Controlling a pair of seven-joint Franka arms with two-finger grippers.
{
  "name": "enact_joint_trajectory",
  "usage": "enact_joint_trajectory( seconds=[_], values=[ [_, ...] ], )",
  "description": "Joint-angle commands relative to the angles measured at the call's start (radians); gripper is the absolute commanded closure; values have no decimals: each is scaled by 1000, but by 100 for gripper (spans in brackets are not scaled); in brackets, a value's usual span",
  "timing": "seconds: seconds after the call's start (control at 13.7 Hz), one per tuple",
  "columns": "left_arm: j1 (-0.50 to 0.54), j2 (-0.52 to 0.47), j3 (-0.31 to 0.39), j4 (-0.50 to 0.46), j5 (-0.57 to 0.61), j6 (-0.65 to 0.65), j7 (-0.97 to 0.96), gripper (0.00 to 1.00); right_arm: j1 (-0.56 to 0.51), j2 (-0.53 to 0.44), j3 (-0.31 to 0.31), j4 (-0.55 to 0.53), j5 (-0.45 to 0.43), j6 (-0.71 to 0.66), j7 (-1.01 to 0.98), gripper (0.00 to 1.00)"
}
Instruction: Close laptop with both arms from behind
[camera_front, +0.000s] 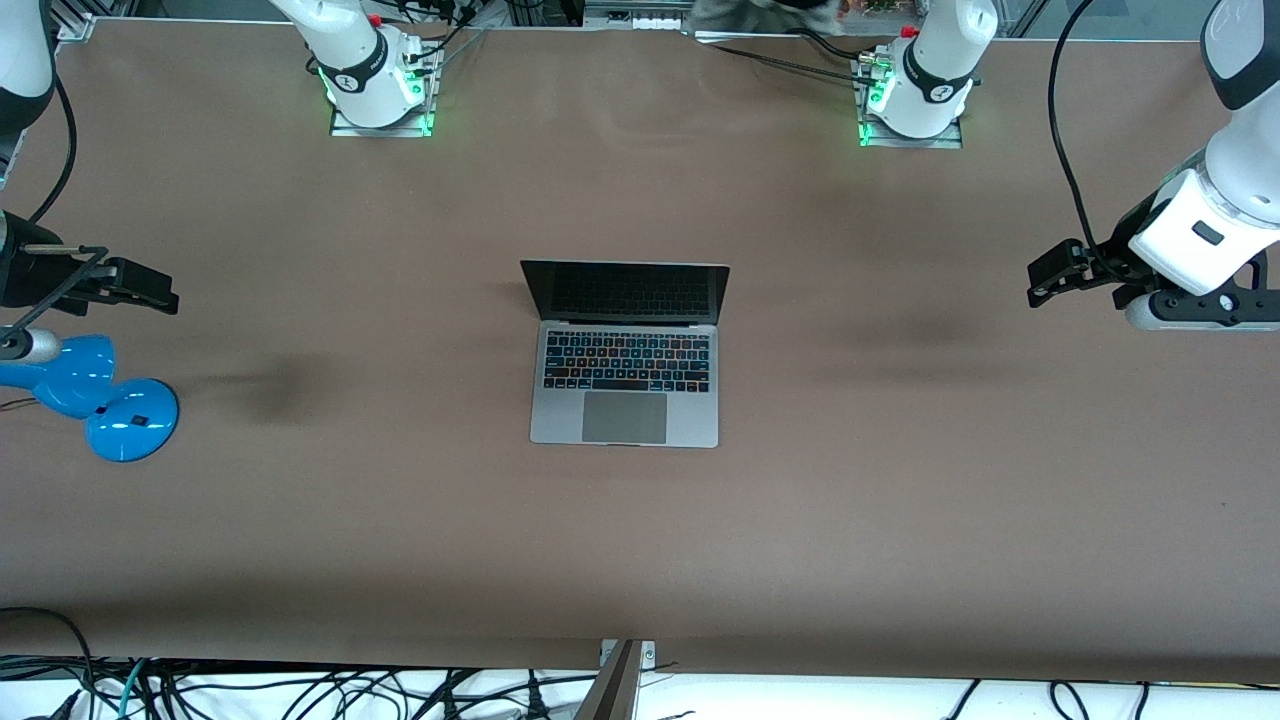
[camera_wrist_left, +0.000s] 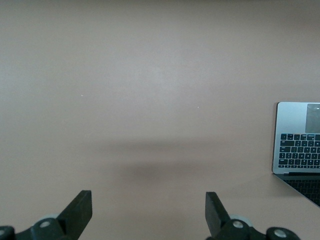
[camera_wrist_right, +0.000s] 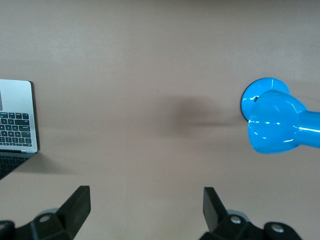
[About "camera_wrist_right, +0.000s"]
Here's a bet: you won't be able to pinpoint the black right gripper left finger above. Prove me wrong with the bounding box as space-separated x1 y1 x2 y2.
14 185 91 240

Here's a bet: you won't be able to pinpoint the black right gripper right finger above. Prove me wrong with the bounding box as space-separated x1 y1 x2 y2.
198 186 266 240

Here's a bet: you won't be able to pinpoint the silver grey laptop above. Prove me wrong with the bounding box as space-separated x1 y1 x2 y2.
0 78 41 181

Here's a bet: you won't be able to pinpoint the blue desk lamp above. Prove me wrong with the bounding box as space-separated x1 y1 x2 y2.
240 77 320 155

